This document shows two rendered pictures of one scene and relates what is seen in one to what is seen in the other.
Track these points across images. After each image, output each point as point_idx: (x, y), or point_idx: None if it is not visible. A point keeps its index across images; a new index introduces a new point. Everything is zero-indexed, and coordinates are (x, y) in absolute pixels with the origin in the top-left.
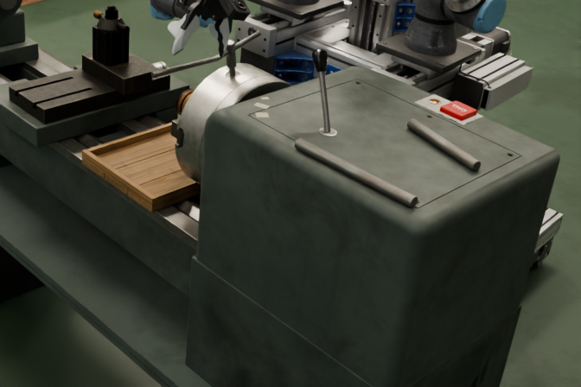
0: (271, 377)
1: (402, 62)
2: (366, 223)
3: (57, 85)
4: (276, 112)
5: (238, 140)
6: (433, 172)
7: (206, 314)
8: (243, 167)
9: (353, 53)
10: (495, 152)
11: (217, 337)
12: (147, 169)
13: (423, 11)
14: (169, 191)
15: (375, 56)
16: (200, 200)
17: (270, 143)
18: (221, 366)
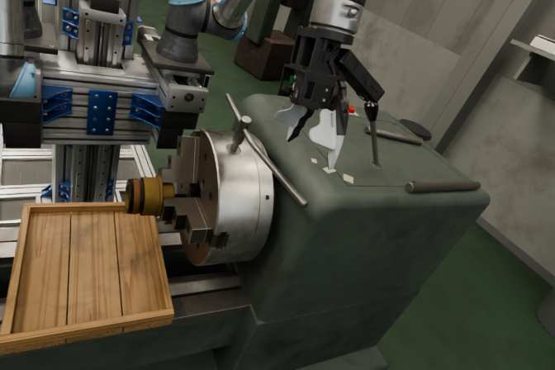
0: (326, 338)
1: (174, 73)
2: (459, 214)
3: None
4: (343, 169)
5: (361, 213)
6: (425, 158)
7: (265, 348)
8: (358, 230)
9: (108, 73)
10: (393, 126)
11: (274, 352)
12: (94, 289)
13: (185, 30)
14: (168, 291)
15: (125, 71)
16: (283, 280)
17: (393, 200)
18: (273, 364)
